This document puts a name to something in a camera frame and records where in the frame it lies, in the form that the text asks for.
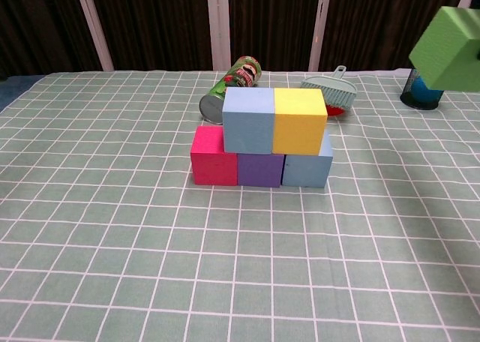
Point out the dark blue table pad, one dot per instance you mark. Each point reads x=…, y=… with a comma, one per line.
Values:
x=11, y=90

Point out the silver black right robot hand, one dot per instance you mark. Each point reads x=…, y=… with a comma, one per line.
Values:
x=478, y=53

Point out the blue textured ball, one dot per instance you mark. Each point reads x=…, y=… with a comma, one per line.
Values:
x=423, y=92

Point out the pink foam cube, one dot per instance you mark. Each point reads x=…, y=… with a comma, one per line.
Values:
x=210, y=165

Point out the black mesh pen cup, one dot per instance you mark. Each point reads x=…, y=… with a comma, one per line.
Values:
x=420, y=104

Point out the green Pringles can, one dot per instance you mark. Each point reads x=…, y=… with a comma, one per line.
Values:
x=243, y=74

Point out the purple foam cube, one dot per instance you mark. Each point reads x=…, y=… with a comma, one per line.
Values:
x=258, y=169

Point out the green foam cube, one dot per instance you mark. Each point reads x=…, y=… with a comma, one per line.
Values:
x=446, y=53

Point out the teal hand brush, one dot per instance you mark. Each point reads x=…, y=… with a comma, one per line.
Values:
x=337, y=89

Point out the yellow foam cube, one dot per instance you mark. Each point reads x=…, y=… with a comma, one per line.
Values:
x=298, y=128

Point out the light blue foam cube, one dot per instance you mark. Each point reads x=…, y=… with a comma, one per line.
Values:
x=247, y=128
x=305, y=171

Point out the green checkered tablecloth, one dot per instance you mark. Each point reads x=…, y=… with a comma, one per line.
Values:
x=262, y=263

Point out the red round disc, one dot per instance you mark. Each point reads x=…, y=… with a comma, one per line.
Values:
x=334, y=111

